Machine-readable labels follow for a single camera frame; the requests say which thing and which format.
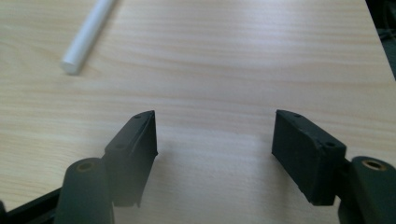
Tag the white plastic tube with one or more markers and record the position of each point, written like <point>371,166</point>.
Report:
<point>86,34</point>

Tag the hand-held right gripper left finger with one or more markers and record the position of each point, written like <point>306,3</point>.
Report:
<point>130,161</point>

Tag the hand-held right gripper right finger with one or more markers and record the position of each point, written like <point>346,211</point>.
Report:
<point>311,161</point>

